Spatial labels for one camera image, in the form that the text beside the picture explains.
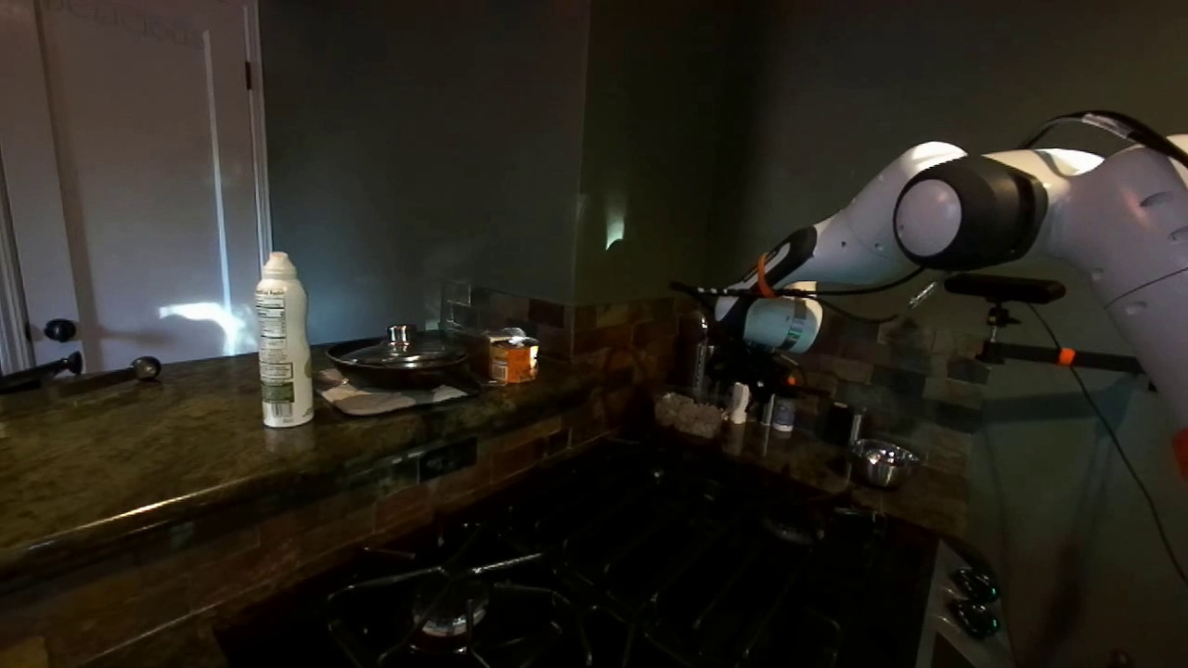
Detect orange labelled container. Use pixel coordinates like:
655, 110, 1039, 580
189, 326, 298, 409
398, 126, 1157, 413
485, 326, 537, 387

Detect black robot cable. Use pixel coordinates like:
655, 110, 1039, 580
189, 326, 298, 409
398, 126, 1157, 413
1026, 106, 1188, 591

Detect black camera on mount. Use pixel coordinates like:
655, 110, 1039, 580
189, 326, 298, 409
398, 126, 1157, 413
941, 275, 1064, 304

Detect white door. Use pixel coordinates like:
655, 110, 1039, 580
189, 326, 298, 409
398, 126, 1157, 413
0, 0, 271, 372

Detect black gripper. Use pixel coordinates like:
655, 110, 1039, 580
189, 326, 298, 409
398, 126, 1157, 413
706, 293, 805, 387

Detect black gas stove top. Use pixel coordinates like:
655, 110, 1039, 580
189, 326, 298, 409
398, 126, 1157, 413
220, 440, 935, 668

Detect white plastic bottle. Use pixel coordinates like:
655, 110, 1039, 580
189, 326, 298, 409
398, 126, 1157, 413
255, 251, 311, 427

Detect stove control knob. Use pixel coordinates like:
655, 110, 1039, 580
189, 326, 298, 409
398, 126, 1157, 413
946, 565, 1003, 641

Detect silver pan lid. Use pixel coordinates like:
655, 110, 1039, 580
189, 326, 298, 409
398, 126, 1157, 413
330, 323, 460, 381

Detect clear lunch box white contents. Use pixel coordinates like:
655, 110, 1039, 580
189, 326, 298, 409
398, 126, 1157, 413
652, 392, 725, 440

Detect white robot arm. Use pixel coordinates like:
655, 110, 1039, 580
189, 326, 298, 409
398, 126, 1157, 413
706, 110, 1188, 427

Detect dark shaker jar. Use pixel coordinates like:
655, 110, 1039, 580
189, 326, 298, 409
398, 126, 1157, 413
824, 402, 860, 446

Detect small white shaker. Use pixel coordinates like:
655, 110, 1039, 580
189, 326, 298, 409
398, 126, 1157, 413
726, 381, 752, 427

